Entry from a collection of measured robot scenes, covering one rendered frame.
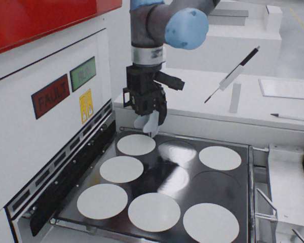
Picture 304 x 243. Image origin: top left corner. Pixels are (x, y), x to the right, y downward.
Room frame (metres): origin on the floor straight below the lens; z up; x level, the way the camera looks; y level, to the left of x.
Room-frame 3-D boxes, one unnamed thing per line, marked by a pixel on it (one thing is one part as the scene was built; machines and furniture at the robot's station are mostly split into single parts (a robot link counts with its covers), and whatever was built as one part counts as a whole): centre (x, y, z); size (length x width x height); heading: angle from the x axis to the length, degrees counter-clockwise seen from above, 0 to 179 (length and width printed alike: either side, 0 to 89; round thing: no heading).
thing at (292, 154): (0.64, -0.34, 0.89); 0.08 x 0.03 x 0.03; 74
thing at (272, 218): (0.42, -0.22, 0.89); 0.05 x 0.01 x 0.01; 74
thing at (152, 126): (0.68, 0.00, 0.95); 0.06 x 0.03 x 0.09; 132
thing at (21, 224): (0.58, 0.17, 0.89); 0.44 x 0.02 x 0.10; 164
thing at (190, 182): (0.54, -0.04, 0.90); 0.34 x 0.34 x 0.01; 74
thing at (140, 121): (0.71, 0.02, 0.95); 0.06 x 0.03 x 0.09; 132
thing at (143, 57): (0.69, 0.01, 1.13); 0.08 x 0.08 x 0.05
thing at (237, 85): (0.74, -0.21, 1.03); 0.06 x 0.04 x 0.13; 74
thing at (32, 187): (0.58, 0.17, 0.96); 0.44 x 0.01 x 0.02; 164
